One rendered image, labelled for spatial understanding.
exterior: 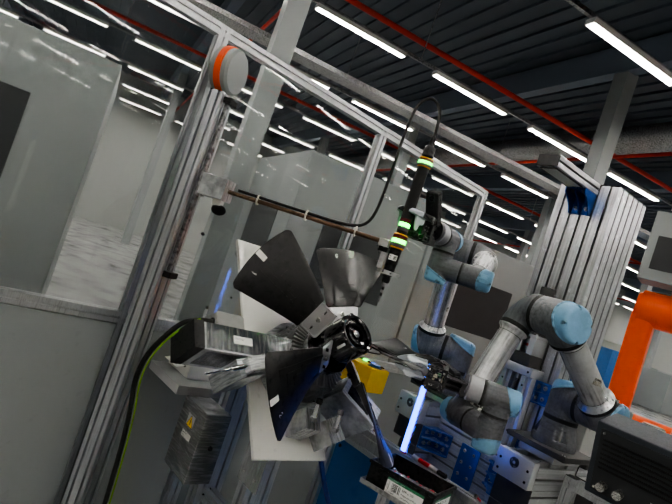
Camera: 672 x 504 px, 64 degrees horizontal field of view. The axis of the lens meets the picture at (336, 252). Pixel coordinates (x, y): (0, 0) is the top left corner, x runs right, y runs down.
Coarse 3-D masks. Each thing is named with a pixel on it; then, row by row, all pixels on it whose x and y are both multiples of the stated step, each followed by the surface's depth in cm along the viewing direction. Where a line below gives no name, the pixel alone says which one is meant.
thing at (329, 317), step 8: (320, 304) 150; (312, 312) 150; (320, 312) 150; (328, 312) 151; (304, 320) 150; (312, 320) 150; (328, 320) 151; (304, 328) 150; (312, 328) 150; (320, 328) 151; (312, 336) 151
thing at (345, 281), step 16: (320, 256) 173; (368, 256) 177; (336, 272) 170; (352, 272) 170; (368, 272) 171; (336, 288) 165; (352, 288) 165; (368, 288) 166; (336, 304) 162; (352, 304) 161
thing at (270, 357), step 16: (272, 352) 124; (288, 352) 128; (304, 352) 133; (320, 352) 140; (272, 368) 124; (288, 368) 128; (304, 368) 134; (272, 384) 124; (288, 384) 128; (304, 384) 136; (288, 400) 129; (272, 416) 124; (288, 416) 131
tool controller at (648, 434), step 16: (608, 416) 138; (624, 416) 139; (608, 432) 133; (624, 432) 130; (640, 432) 131; (656, 432) 132; (608, 448) 133; (624, 448) 129; (640, 448) 127; (656, 448) 125; (592, 464) 136; (608, 464) 132; (624, 464) 129; (640, 464) 127; (656, 464) 124; (592, 480) 136; (608, 480) 132; (624, 480) 129; (640, 480) 127; (656, 480) 124; (608, 496) 132; (624, 496) 130; (640, 496) 127; (656, 496) 124
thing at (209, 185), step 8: (208, 176) 173; (216, 176) 172; (200, 184) 173; (208, 184) 172; (216, 184) 172; (224, 184) 171; (232, 184) 175; (200, 192) 173; (208, 192) 172; (216, 192) 171; (224, 192) 171; (224, 200) 173
